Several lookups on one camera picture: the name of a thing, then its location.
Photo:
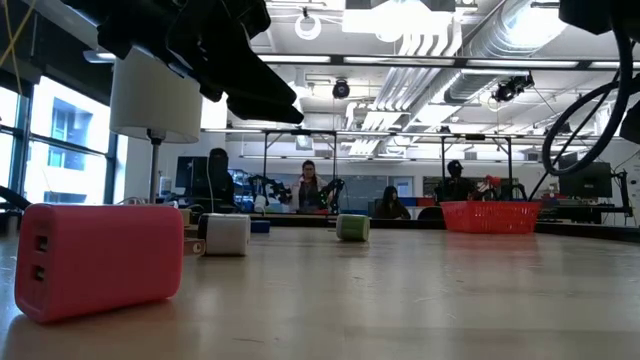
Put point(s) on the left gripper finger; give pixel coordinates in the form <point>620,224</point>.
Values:
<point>250,80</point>
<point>265,112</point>

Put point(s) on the blue box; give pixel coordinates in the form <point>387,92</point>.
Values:
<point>260,227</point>

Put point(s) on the small white metal object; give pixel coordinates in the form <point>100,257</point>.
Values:
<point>227,235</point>

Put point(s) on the green white charger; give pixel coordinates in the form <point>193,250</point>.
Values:
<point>353,228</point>

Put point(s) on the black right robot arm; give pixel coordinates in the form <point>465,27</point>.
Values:
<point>632,125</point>

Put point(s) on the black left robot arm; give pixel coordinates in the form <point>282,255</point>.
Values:
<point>100,15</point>

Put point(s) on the black background robot arm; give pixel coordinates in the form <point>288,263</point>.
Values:
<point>335,192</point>

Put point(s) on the black overhead light bar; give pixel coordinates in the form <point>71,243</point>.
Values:
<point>584,64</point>

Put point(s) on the person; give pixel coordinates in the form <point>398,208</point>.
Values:
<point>307,192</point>
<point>455,187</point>
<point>391,205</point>
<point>220,175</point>

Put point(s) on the black computer monitor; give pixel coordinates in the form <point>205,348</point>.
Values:
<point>192,175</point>
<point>585,180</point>

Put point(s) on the white table lamp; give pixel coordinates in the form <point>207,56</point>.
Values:
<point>150,110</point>

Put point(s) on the white ceiling light panel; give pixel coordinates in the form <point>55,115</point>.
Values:
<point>400,22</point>

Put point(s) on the large window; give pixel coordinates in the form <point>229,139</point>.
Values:
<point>70,125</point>

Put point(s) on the pink two-port charger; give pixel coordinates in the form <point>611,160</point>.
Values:
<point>100,260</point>

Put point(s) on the red plastic basket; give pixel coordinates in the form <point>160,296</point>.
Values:
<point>490,217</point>

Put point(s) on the black background rig frame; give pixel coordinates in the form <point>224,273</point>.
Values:
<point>510,165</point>
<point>265,170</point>

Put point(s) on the black dome camera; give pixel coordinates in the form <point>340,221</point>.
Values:
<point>341,90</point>

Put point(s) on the silver ventilation duct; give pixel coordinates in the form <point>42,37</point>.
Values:
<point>500,40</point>

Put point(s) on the black ceiling camera rig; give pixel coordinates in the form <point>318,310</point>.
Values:
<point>505,92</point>

